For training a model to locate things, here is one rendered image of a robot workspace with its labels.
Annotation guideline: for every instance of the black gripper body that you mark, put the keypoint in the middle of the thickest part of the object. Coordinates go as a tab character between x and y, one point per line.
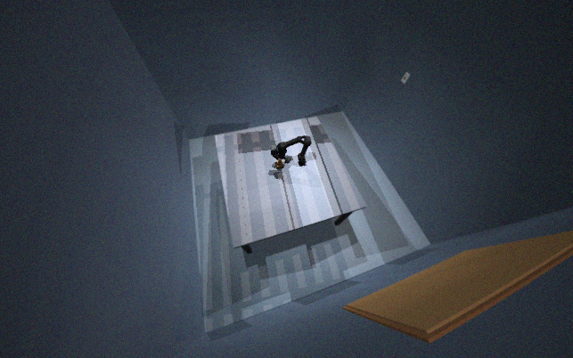
287	160

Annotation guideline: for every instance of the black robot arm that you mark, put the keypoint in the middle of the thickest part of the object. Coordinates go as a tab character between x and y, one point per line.
282	146

